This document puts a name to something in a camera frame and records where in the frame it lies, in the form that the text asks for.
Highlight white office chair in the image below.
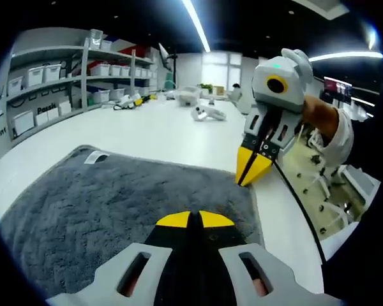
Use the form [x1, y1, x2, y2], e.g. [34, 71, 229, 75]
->
[331, 164, 382, 208]

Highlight large hanging screen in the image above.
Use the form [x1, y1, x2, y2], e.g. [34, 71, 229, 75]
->
[324, 76, 354, 105]

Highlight person's right hand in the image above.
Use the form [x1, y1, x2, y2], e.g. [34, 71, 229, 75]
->
[301, 95, 340, 142]

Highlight clear plastic container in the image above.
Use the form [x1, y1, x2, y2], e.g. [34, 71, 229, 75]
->
[175, 85, 202, 106]

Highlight idle yellow white gripper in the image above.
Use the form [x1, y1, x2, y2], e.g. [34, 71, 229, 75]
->
[113, 94, 159, 112]

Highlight rows of white storage bins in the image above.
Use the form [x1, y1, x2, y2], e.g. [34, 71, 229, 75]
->
[8, 30, 157, 136]

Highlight grey metal shelving unit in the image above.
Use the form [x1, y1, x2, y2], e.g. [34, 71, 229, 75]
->
[6, 28, 160, 141]

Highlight grey towel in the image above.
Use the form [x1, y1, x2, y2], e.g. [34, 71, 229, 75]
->
[0, 145, 264, 297]

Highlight short ceiling light strip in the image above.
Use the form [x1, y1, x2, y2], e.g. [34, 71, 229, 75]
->
[308, 50, 383, 63]

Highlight person's dark clothed torso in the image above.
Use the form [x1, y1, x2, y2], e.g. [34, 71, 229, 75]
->
[322, 149, 383, 306]

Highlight white handle device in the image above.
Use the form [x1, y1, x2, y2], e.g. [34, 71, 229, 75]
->
[191, 105, 227, 122]

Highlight black floor stand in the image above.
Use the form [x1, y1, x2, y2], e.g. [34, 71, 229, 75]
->
[158, 42, 179, 93]

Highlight long ceiling light strip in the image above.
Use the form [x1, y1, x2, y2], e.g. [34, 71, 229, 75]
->
[181, 0, 211, 54]

